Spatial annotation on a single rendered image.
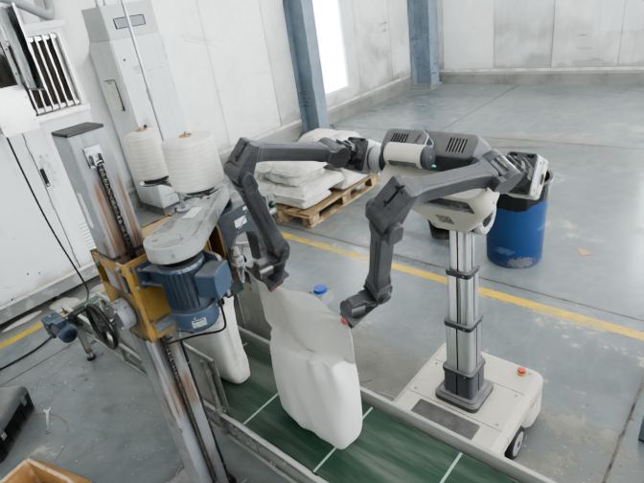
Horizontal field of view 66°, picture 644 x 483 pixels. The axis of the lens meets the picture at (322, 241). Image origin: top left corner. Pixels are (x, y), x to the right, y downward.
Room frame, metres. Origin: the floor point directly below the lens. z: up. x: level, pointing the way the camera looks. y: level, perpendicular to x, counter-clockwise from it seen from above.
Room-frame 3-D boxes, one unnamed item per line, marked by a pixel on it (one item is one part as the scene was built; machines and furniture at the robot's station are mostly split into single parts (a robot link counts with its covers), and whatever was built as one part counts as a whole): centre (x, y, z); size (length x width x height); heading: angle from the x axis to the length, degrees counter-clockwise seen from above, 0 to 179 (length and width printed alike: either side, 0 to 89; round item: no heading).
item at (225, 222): (1.86, 0.39, 1.21); 0.30 x 0.25 x 0.30; 45
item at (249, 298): (2.37, 0.51, 0.54); 1.05 x 0.02 x 0.41; 45
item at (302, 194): (4.63, 0.03, 0.32); 0.66 x 0.43 x 0.15; 137
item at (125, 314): (1.45, 0.72, 1.14); 0.11 x 0.06 x 0.11; 45
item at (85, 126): (1.53, 0.67, 1.76); 0.12 x 0.11 x 0.01; 135
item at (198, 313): (1.40, 0.46, 1.21); 0.15 x 0.15 x 0.25
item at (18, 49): (3.34, 1.63, 1.95); 0.30 x 0.01 x 0.48; 45
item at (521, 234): (3.22, -1.44, 0.32); 0.51 x 0.48 x 0.65; 135
